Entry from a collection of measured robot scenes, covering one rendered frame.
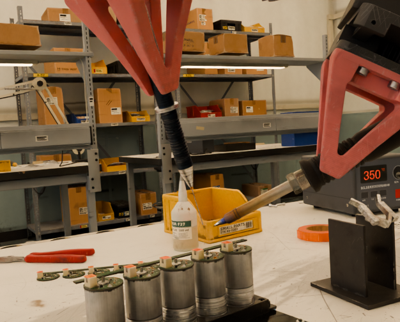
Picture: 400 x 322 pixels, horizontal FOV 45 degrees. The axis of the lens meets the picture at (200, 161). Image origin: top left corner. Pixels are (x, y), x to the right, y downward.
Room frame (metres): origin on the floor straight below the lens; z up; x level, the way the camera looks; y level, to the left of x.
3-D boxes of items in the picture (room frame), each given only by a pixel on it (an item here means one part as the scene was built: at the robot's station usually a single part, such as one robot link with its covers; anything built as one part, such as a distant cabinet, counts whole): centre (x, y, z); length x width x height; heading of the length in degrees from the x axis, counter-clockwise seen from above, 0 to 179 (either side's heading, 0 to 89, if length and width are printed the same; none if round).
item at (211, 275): (0.35, 0.00, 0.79); 0.02 x 0.02 x 0.05
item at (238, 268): (0.37, -0.02, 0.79); 0.02 x 0.02 x 0.05
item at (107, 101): (4.51, 0.99, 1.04); 1.20 x 0.45 x 2.08; 119
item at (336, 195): (0.85, -0.27, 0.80); 0.15 x 0.12 x 0.10; 20
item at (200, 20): (5.19, -0.23, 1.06); 1.20 x 0.45 x 2.12; 119
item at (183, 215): (0.63, 0.03, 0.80); 0.03 x 0.03 x 0.10
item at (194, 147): (3.15, 0.00, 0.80); 0.15 x 0.12 x 0.10; 48
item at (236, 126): (3.19, -0.37, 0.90); 1.30 x 0.06 x 0.12; 119
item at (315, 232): (0.65, -0.16, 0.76); 0.06 x 0.06 x 0.01
